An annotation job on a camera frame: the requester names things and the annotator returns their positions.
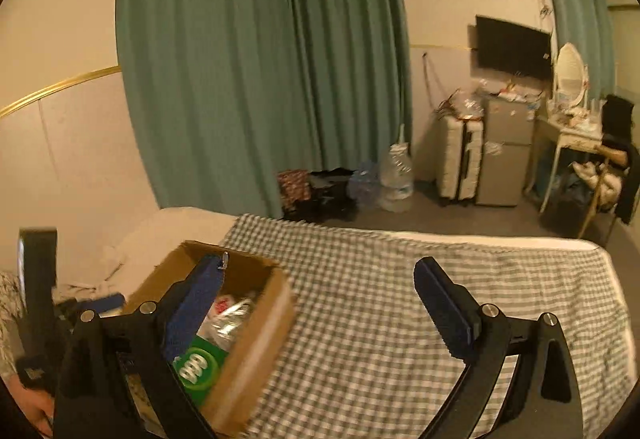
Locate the green medicine box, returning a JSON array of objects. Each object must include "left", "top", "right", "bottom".
[{"left": 172, "top": 336, "right": 228, "bottom": 407}]

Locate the floral patterned pillow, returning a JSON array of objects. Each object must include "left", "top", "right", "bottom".
[{"left": 0, "top": 271, "right": 24, "bottom": 378}]

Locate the white printed packet in box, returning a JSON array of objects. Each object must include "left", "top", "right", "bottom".
[{"left": 198, "top": 292, "right": 256, "bottom": 352}]

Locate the brown cardboard box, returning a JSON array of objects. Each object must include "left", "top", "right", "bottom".
[{"left": 124, "top": 241, "right": 295, "bottom": 438}]

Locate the checkered bed sheet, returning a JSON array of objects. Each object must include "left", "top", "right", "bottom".
[{"left": 224, "top": 214, "right": 637, "bottom": 438}]

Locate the brown patterned bag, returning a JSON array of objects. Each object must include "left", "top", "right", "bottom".
[{"left": 278, "top": 169, "right": 311, "bottom": 211}]

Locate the wooden chair with clothes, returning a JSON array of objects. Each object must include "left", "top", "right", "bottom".
[{"left": 578, "top": 94, "right": 639, "bottom": 241}]

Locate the large clear water bottle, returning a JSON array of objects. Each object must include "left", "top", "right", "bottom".
[{"left": 378, "top": 143, "right": 414, "bottom": 212}]

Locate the white dressing table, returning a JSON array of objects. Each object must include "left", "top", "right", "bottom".
[{"left": 524, "top": 110, "right": 609, "bottom": 215}]

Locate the white suitcase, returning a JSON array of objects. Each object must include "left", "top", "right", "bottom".
[{"left": 435, "top": 115, "right": 484, "bottom": 203}]

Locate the grey mini fridge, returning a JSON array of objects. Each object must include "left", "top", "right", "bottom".
[{"left": 476, "top": 95, "right": 534, "bottom": 207}]

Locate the crushed clear water bottle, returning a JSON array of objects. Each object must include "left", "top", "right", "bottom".
[{"left": 347, "top": 162, "right": 380, "bottom": 209}]

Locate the green curtain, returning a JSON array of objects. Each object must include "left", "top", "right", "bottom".
[
  {"left": 115, "top": 0, "right": 412, "bottom": 217},
  {"left": 552, "top": 0, "right": 615, "bottom": 99}
]

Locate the white oval vanity mirror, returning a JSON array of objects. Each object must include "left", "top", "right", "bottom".
[{"left": 552, "top": 42, "right": 588, "bottom": 110}]

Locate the black wall television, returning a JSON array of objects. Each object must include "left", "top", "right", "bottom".
[{"left": 475, "top": 16, "right": 552, "bottom": 80}]

